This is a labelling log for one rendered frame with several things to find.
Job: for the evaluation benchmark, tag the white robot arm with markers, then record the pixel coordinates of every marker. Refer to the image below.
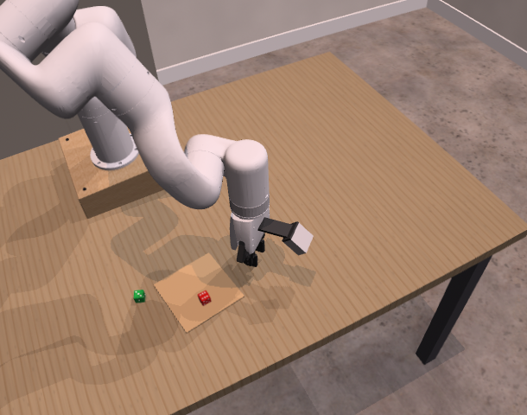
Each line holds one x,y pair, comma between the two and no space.
95,69

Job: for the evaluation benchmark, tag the green die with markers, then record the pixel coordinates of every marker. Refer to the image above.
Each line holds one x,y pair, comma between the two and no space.
139,296

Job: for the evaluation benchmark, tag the tan flat mat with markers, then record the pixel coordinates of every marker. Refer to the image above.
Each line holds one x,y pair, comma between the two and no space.
179,291

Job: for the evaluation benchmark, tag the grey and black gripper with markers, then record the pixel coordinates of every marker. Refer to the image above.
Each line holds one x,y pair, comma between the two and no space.
244,234

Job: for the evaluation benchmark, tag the red die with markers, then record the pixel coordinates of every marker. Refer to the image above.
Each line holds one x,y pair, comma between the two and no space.
204,298

